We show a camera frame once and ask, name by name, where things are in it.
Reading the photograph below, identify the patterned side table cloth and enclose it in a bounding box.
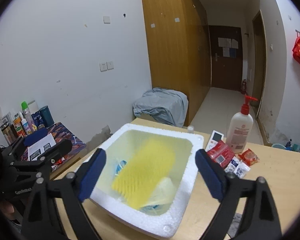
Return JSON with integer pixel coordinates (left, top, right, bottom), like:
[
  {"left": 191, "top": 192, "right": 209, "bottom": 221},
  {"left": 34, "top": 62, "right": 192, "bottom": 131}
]
[{"left": 20, "top": 122, "right": 86, "bottom": 171}]

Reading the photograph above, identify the white wall switch pair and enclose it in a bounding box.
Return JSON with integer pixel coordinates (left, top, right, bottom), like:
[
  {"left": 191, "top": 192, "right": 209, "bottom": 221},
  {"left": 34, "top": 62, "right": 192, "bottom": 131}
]
[{"left": 99, "top": 61, "right": 114, "bottom": 72}]

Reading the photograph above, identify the wooden wardrobe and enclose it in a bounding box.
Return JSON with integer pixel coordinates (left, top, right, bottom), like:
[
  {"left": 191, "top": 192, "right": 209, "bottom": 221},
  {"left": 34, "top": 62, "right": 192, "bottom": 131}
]
[{"left": 142, "top": 0, "right": 211, "bottom": 125}]

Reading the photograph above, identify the white lotion pump bottle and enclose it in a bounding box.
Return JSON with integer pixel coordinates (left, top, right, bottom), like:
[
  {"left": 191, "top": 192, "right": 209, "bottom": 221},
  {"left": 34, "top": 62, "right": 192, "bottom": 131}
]
[{"left": 225, "top": 95, "right": 258, "bottom": 154}]

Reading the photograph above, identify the yellow foam fruit net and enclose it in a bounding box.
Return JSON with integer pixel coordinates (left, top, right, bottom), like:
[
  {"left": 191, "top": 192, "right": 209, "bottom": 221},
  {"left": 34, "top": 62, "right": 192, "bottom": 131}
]
[{"left": 111, "top": 139, "right": 175, "bottom": 210}]

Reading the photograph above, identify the green floral tissue pack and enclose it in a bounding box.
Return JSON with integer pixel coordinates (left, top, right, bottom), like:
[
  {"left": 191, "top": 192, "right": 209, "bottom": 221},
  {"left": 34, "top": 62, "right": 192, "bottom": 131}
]
[{"left": 145, "top": 177, "right": 176, "bottom": 206}]

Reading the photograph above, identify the small red orange snack packet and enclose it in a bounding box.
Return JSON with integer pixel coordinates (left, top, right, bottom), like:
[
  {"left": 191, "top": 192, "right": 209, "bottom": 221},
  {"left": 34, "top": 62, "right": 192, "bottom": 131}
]
[{"left": 238, "top": 149, "right": 260, "bottom": 166}]

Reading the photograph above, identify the white remote control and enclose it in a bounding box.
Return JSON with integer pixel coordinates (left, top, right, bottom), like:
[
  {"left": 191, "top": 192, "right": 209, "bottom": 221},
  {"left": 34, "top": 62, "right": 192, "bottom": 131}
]
[{"left": 205, "top": 130, "right": 224, "bottom": 152}]

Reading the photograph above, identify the person's left hand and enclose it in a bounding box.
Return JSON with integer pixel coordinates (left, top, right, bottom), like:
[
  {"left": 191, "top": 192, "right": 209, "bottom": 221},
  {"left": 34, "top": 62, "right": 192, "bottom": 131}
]
[{"left": 0, "top": 201, "right": 22, "bottom": 228}]

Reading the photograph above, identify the green cap spray bottle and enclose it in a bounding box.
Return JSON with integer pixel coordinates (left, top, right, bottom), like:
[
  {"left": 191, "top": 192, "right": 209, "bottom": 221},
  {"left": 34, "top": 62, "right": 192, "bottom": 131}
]
[{"left": 21, "top": 101, "right": 37, "bottom": 135}]

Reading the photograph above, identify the white styrofoam box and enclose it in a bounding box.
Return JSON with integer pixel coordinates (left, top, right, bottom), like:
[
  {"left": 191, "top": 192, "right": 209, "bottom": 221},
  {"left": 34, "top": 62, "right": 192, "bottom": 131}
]
[{"left": 79, "top": 124, "right": 204, "bottom": 239}]

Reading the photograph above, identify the grey cloth covered box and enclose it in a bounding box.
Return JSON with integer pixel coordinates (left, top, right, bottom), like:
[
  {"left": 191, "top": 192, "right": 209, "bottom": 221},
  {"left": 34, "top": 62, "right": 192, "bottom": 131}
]
[{"left": 133, "top": 87, "right": 189, "bottom": 127}]

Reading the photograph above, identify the dark brown entrance door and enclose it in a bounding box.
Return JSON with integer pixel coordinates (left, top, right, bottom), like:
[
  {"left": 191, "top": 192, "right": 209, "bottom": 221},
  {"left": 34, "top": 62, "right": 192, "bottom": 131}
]
[{"left": 209, "top": 25, "right": 243, "bottom": 91}]

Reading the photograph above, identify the red fire extinguisher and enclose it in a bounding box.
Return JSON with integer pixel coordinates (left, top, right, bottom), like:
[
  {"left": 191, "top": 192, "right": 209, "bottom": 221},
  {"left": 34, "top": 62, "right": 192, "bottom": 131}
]
[{"left": 241, "top": 79, "right": 247, "bottom": 95}]

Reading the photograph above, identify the dark teal cup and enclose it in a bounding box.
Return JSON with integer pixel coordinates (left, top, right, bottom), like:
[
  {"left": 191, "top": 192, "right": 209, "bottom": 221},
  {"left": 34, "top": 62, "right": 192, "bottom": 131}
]
[{"left": 39, "top": 106, "right": 55, "bottom": 128}]

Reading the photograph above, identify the blue white foil packet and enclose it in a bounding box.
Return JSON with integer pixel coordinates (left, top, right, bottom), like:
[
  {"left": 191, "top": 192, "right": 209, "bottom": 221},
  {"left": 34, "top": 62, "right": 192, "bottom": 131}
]
[{"left": 224, "top": 157, "right": 250, "bottom": 179}]

